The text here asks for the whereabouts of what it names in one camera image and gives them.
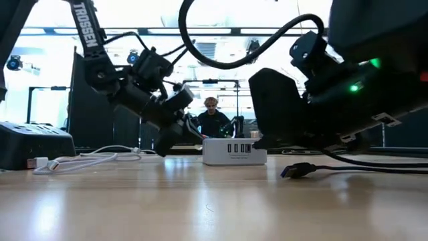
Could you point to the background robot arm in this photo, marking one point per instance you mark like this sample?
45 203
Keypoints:
239 125

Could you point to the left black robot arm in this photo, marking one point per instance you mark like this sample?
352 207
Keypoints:
88 33

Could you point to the black overhead frame rail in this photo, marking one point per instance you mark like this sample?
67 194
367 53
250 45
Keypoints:
214 31

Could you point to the seated person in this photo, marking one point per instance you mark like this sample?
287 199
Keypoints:
212 124

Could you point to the black overhead camera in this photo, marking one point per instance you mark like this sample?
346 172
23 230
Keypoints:
253 47

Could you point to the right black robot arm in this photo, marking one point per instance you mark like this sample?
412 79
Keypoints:
384 26

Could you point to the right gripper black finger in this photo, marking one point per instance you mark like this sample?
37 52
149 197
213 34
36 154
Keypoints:
277 107

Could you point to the white multi-outlet USB charger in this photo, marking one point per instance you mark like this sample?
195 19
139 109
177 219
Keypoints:
220 157

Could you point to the black multi-outlet wall adapter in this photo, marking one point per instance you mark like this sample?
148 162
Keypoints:
33 147

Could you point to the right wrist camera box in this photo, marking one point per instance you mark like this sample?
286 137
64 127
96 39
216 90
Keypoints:
311 53

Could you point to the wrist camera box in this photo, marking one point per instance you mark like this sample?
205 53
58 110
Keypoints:
311 53
152 68

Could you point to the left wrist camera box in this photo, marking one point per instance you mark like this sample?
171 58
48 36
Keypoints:
152 68

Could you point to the small beige cup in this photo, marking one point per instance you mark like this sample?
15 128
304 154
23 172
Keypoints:
254 134

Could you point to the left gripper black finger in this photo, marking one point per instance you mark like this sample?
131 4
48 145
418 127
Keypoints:
192 132
167 140

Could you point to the black partition panel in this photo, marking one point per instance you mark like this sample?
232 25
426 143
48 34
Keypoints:
87 120
408 130

